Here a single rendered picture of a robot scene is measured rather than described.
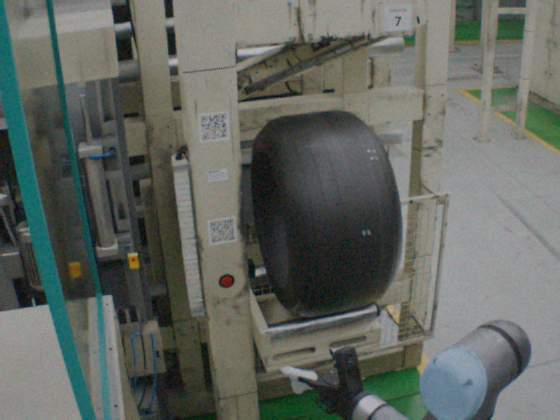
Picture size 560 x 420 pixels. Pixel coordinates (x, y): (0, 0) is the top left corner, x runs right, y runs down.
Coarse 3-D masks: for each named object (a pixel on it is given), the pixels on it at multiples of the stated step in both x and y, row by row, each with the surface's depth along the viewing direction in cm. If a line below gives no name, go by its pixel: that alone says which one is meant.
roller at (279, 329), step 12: (336, 312) 182; (348, 312) 182; (360, 312) 183; (372, 312) 184; (276, 324) 178; (288, 324) 178; (300, 324) 179; (312, 324) 179; (324, 324) 180; (336, 324) 181; (276, 336) 177
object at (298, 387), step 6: (288, 366) 139; (282, 372) 139; (288, 372) 137; (294, 372) 137; (300, 372) 137; (306, 372) 137; (312, 372) 137; (294, 378) 136; (312, 378) 135; (294, 384) 138; (300, 384) 137; (306, 384) 137; (294, 390) 138; (300, 390) 138
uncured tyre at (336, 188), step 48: (288, 144) 160; (336, 144) 160; (288, 192) 156; (336, 192) 154; (384, 192) 157; (288, 240) 159; (336, 240) 154; (384, 240) 158; (288, 288) 168; (336, 288) 160; (384, 288) 168
